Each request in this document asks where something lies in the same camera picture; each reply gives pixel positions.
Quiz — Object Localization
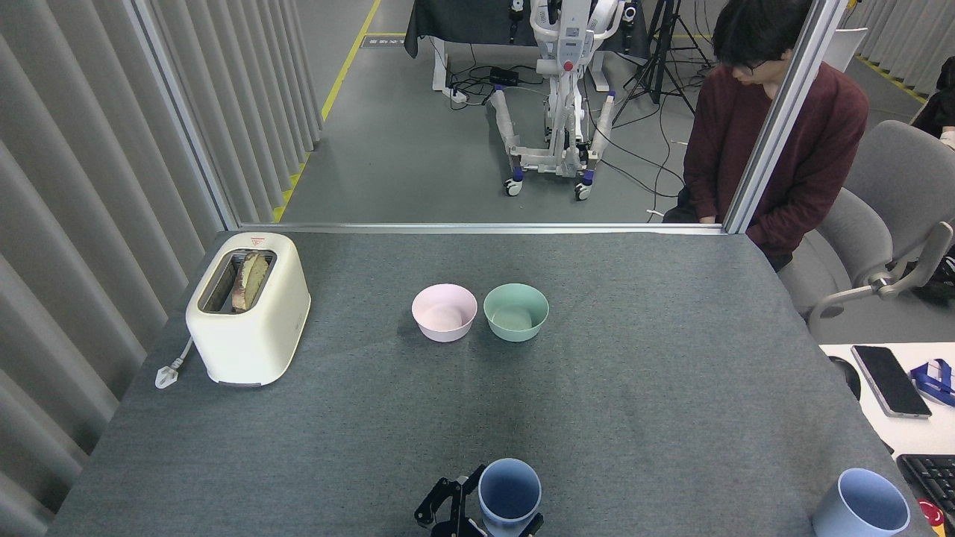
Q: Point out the silver aluminium rail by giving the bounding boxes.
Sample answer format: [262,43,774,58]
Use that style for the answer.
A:
[239,222,728,236]

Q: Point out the red push button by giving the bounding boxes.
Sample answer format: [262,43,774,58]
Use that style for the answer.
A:
[916,498,947,536]

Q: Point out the blue and white strap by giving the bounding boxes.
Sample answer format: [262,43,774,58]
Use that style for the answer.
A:
[910,359,955,408]

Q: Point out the table with black cloth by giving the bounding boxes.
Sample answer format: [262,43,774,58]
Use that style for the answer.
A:
[404,0,538,92]

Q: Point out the person in black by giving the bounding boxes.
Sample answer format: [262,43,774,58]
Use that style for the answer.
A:
[912,56,955,150]

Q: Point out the black smartphone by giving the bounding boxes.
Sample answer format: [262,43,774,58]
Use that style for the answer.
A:
[851,345,933,420]

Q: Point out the black sneaker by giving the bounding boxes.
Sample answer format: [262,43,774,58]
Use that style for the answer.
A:
[907,246,955,303]

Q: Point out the green bowl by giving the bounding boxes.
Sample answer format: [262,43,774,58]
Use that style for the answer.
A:
[483,283,550,343]

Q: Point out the black floor cable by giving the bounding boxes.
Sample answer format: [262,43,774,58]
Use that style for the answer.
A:
[589,93,687,199]

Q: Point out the black keyboard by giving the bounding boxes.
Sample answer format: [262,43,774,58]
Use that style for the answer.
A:
[896,453,955,515]

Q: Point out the blue plastic cup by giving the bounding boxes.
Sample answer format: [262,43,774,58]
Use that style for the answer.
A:
[812,468,911,537]
[477,458,543,537]

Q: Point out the toasted bread slice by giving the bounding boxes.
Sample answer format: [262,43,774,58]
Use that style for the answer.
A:
[231,251,270,313]

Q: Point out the pink bowl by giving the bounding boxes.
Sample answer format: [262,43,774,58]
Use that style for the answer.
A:
[411,283,478,343]

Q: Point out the grey office chair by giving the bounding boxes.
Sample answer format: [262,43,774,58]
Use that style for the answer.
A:
[776,119,955,344]

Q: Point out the white wheeled stand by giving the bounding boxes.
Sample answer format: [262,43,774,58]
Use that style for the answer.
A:
[489,0,639,202]

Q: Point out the silver aluminium post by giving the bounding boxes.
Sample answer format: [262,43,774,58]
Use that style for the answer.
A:
[722,0,851,235]

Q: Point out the white chair back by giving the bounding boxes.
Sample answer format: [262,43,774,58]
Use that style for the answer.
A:
[821,28,868,72]

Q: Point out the white side table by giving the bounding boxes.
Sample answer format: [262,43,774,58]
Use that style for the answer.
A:
[818,342,955,457]

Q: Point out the cream white toaster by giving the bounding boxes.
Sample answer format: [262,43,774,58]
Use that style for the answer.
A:
[185,231,312,387]

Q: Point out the white toaster power cord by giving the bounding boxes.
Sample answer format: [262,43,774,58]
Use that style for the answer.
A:
[154,337,195,390]

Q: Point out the black tripod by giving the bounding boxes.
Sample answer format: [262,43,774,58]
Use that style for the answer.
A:
[612,0,713,124]

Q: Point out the black computer mouse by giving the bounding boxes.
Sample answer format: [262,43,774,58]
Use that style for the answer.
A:
[828,356,862,402]

